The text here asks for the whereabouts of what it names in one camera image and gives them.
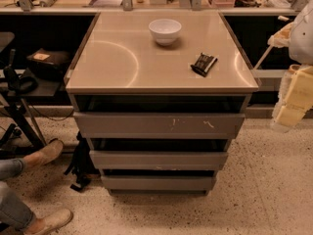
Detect black headphones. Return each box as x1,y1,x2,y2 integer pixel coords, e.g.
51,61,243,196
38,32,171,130
3,67,38,94

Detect blue jeans leg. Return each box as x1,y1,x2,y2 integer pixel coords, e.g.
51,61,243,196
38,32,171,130
0,182,36,231
0,158,26,180

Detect black side table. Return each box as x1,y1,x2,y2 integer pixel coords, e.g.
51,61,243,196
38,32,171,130
0,31,67,152

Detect blue jeans leg upper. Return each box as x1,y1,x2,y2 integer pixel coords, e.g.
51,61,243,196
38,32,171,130
0,158,26,180

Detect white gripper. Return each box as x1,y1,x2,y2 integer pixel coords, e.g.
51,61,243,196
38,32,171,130
271,65,313,132

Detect grey drawer cabinet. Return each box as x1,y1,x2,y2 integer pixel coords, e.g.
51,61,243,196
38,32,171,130
67,9,258,194

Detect grey top drawer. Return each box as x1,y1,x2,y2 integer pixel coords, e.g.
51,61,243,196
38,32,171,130
74,113,245,139

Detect tan shoe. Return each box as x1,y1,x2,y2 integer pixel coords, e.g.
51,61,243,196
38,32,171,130
23,209,73,235
32,139,64,166

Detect grey bottom drawer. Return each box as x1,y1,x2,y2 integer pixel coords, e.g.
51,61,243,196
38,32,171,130
101,176,216,191

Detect tan shoe lower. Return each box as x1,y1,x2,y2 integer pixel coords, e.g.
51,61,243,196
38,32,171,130
23,209,73,235

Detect tan shoe upper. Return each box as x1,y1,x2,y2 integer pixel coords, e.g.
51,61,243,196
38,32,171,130
32,139,64,166

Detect grey drawer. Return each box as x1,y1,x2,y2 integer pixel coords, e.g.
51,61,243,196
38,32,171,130
74,113,245,139
101,176,216,191
90,151,228,170

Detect blue jeans leg lower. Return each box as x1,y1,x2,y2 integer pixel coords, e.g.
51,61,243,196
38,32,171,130
0,182,36,231

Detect white bowl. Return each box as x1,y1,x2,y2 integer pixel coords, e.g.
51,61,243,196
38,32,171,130
149,19,182,46

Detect black snack packet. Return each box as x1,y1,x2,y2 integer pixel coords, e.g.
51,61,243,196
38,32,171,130
191,53,217,77

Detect grey middle drawer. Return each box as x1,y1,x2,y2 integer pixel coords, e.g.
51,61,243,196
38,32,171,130
90,151,228,170

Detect black bag with label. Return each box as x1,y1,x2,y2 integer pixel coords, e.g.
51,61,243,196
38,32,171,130
26,48,71,81

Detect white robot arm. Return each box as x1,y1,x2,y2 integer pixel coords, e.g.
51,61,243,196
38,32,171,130
268,0,313,133

